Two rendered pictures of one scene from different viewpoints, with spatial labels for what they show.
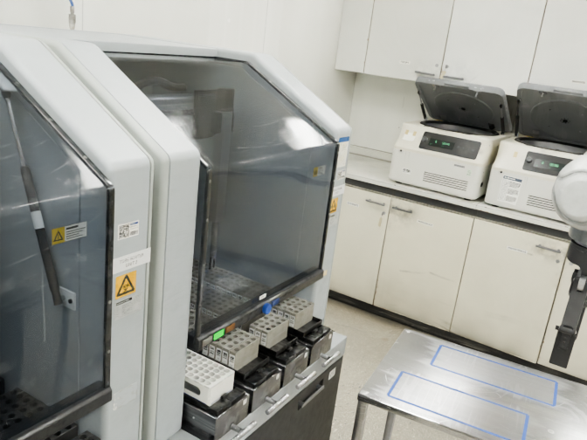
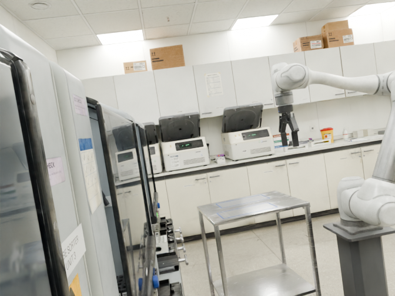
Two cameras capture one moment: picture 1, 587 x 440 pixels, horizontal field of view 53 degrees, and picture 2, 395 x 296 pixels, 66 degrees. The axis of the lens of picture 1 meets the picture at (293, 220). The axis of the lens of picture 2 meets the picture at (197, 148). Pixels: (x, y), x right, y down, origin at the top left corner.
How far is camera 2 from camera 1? 0.86 m
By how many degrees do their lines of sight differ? 38
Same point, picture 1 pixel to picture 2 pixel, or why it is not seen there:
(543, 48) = (161, 102)
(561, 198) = (291, 75)
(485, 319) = (187, 223)
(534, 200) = (186, 161)
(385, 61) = not seen: hidden behind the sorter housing
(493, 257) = (180, 194)
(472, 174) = (156, 161)
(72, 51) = not seen: hidden behind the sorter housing
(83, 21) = not seen: outside the picture
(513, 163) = (171, 150)
